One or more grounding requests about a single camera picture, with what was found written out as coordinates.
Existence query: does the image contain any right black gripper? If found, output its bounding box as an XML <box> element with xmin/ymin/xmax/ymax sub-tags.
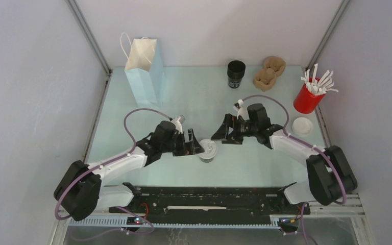
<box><xmin>211</xmin><ymin>114</ymin><xmax>258</xmax><ymax>145</ymax></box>

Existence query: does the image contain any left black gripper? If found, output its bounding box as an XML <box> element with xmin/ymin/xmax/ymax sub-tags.
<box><xmin>161</xmin><ymin>129</ymin><xmax>203</xmax><ymax>156</ymax></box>

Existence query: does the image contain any white cup lid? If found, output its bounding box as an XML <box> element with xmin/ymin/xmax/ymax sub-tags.
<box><xmin>200</xmin><ymin>139</ymin><xmax>217</xmax><ymax>156</ymax></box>

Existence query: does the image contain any light blue paper bag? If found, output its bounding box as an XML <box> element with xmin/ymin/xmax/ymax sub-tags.
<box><xmin>119</xmin><ymin>32</ymin><xmax>165</xmax><ymax>107</ymax></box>

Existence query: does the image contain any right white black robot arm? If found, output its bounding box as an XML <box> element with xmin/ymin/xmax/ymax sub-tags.
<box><xmin>211</xmin><ymin>103</ymin><xmax>358</xmax><ymax>213</ymax></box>

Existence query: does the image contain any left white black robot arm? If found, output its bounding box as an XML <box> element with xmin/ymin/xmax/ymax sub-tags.
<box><xmin>54</xmin><ymin>121</ymin><xmax>205</xmax><ymax>221</ymax></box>

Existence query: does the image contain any brown pulp cup carrier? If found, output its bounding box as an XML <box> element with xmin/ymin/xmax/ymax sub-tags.
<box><xmin>253</xmin><ymin>56</ymin><xmax>286</xmax><ymax>92</ymax></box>

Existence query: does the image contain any black paper cup stack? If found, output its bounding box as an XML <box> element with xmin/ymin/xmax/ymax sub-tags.
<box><xmin>227</xmin><ymin>60</ymin><xmax>246</xmax><ymax>89</ymax></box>

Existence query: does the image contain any white lid stack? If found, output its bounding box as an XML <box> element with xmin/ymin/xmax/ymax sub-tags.
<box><xmin>292</xmin><ymin>117</ymin><xmax>314</xmax><ymax>137</ymax></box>

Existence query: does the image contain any red cup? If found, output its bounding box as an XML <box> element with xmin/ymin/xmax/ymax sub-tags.
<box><xmin>293</xmin><ymin>85</ymin><xmax>325</xmax><ymax>114</ymax></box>

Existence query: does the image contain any white wrapped straws bundle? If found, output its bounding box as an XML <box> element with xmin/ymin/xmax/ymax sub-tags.
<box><xmin>301</xmin><ymin>64</ymin><xmax>339</xmax><ymax>96</ymax></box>

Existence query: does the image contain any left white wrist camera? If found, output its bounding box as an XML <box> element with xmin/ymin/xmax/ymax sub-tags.
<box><xmin>170</xmin><ymin>115</ymin><xmax>186</xmax><ymax>134</ymax></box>

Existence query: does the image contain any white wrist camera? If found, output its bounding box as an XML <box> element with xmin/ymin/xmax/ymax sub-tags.
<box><xmin>233</xmin><ymin>99</ymin><xmax>246</xmax><ymax>119</ymax></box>
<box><xmin>170</xmin><ymin>115</ymin><xmax>186</xmax><ymax>134</ymax></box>

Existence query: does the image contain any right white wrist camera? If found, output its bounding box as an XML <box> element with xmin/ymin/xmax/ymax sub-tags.
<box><xmin>233</xmin><ymin>99</ymin><xmax>246</xmax><ymax>119</ymax></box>

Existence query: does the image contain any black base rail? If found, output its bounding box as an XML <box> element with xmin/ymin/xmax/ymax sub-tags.
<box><xmin>69</xmin><ymin>186</ymin><xmax>364</xmax><ymax>232</ymax></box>

